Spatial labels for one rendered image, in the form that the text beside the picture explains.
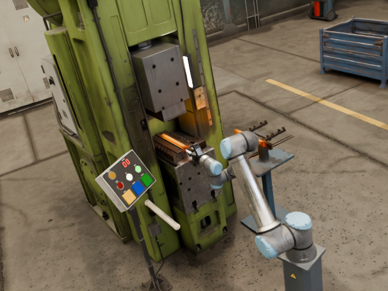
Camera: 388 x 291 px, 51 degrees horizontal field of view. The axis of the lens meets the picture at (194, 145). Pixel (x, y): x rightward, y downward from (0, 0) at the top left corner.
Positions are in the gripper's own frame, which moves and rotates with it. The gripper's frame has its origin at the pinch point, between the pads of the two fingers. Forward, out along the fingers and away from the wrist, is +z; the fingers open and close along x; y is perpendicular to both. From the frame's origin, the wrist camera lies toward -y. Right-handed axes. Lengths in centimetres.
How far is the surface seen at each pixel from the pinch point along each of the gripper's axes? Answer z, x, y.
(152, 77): 6, -14, -61
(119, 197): -22, -69, -5
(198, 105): 16.0, 26.0, -21.4
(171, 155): 5.6, -11.6, 2.4
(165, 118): 4.3, -10.4, -29.4
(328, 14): 367, 625, 98
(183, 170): -3.6, -9.4, 13.2
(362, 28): 157, 443, 52
